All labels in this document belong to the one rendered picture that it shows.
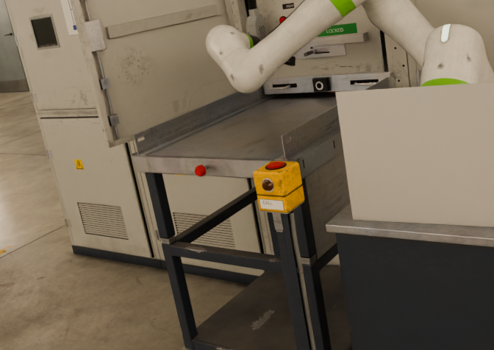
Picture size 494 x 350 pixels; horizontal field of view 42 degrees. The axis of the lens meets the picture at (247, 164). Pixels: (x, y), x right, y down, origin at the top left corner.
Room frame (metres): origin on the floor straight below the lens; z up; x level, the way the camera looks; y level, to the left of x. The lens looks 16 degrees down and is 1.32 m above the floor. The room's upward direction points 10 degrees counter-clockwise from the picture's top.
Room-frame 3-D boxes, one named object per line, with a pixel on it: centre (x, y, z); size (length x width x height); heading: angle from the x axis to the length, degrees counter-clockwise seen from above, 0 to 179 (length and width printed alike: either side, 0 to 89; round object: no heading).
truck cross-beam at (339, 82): (2.36, -0.34, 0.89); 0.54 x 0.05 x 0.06; 51
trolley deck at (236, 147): (2.05, -0.10, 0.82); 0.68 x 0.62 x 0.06; 141
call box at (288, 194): (1.40, -0.06, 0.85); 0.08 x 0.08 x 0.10; 51
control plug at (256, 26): (2.43, -0.13, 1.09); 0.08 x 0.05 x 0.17; 141
